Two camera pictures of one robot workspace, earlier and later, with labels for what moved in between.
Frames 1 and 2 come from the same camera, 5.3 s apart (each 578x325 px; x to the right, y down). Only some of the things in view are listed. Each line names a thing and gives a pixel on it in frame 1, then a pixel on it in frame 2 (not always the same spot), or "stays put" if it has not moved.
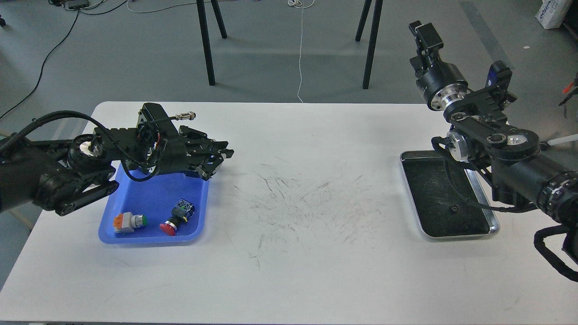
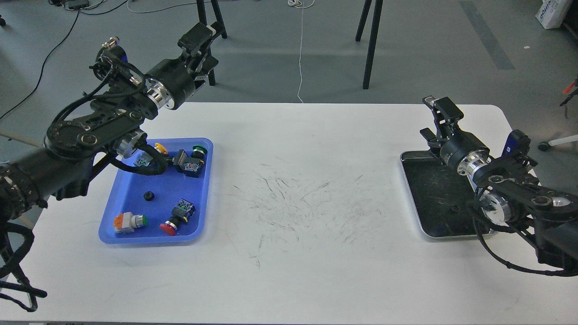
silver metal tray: (439, 189) stays put
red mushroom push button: (183, 211) stays put
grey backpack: (572, 89) stays put
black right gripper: (440, 83) to (463, 151)
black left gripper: (185, 153) to (171, 83)
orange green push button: (126, 222) stays put
